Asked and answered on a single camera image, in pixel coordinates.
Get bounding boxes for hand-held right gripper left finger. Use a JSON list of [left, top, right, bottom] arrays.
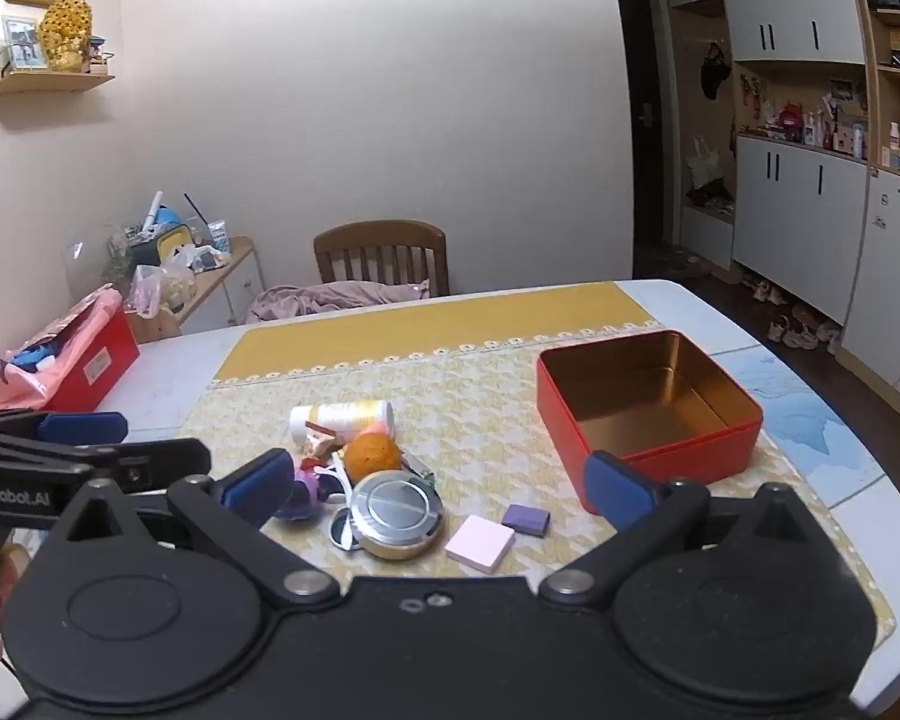
[[41, 448, 342, 605]]

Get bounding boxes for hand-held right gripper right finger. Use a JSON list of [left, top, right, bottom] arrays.
[[538, 450, 845, 605]]

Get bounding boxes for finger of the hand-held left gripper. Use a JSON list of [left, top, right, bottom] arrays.
[[0, 409, 128, 447], [82, 436, 212, 496]]

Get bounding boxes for purple spiky toy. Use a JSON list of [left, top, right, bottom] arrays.
[[274, 461, 327, 522]]

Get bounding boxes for red white small packet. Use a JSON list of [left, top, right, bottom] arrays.
[[304, 422, 346, 458]]

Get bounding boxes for white sunglasses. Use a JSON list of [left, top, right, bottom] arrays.
[[300, 454, 361, 552]]

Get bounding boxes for red square tin box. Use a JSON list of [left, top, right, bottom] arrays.
[[536, 328, 764, 517]]

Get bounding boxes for purple square block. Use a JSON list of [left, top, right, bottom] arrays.
[[501, 502, 552, 537]]

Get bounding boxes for white bottle yellow label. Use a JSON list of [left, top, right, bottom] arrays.
[[289, 399, 396, 455]]

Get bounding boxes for orange fruit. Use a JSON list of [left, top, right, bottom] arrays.
[[343, 426, 404, 482]]

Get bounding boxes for round silver tin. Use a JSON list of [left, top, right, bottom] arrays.
[[347, 470, 447, 560]]

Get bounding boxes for pink square block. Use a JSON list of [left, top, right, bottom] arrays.
[[445, 516, 516, 576]]

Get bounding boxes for red storage box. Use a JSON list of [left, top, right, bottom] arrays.
[[41, 307, 141, 413]]

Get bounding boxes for red box with pink cloth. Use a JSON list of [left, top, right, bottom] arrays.
[[0, 285, 125, 410]]

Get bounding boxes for clear plastic bag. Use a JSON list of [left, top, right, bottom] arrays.
[[127, 262, 196, 316]]

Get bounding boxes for glass bowl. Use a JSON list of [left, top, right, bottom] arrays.
[[64, 236, 132, 293]]

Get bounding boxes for white wooden side cabinet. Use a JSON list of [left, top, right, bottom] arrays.
[[124, 236, 265, 346]]

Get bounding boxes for mauve cloth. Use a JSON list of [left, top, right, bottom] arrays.
[[246, 279, 432, 325]]

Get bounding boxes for blue yellow box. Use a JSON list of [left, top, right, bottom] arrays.
[[131, 206, 192, 267]]

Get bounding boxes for yellow houndstooth table mat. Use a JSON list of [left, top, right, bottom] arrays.
[[157, 281, 897, 653]]

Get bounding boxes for pair of grey shoes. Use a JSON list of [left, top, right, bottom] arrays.
[[765, 315, 822, 350]]

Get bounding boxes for wooden chair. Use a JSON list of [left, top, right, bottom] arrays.
[[313, 220, 449, 297]]

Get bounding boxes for white lower cabinet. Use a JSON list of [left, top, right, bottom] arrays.
[[731, 131, 871, 323]]

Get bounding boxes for white tote bag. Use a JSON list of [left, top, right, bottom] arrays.
[[686, 135, 725, 188]]

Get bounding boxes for white tall cabinet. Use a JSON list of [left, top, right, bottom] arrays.
[[840, 165, 900, 421]]

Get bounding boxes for gold ornament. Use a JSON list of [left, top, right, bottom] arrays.
[[37, 0, 93, 72]]

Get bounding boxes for black hanging bag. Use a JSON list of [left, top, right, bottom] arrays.
[[701, 41, 732, 98]]

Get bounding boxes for wooden wall shelf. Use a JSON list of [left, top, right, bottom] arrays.
[[0, 45, 116, 98]]

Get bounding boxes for standing photo frame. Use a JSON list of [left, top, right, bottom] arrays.
[[1, 15, 50, 70]]

